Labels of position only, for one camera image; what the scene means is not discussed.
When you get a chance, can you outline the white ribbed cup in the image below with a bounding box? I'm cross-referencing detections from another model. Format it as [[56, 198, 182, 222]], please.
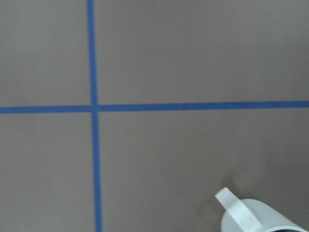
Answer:
[[215, 188, 305, 232]]

